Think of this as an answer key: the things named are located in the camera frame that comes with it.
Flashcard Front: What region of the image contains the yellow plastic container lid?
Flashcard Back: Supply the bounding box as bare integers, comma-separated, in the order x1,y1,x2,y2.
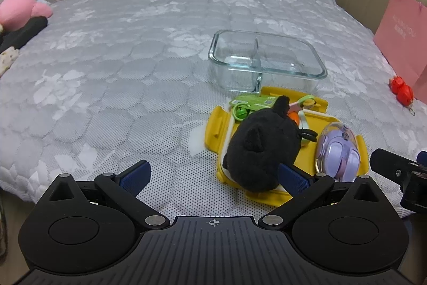
205,87,369,207

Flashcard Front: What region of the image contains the black plush cat toy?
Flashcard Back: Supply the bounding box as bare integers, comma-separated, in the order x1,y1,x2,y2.
222,95,318,192

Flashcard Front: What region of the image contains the green carrot toy package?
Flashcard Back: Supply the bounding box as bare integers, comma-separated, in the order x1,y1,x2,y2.
287,95,316,130

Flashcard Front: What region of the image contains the grey quilted bed cover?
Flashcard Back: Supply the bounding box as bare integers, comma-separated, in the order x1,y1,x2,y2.
1,0,426,218

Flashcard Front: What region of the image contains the pink paper gift bag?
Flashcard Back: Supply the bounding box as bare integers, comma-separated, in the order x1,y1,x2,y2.
373,0,427,102

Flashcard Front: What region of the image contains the clear glass divided container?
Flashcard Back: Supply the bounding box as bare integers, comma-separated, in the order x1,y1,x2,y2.
208,30,328,93

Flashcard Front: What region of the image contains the white patterned cloth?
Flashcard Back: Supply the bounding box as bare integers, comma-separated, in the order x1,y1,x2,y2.
0,46,19,77

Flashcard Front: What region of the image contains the pink plush toy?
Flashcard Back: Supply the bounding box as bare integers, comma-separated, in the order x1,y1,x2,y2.
0,0,53,33

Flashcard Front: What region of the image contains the red keychain toy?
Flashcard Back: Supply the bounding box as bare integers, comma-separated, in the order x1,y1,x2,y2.
389,76,416,116

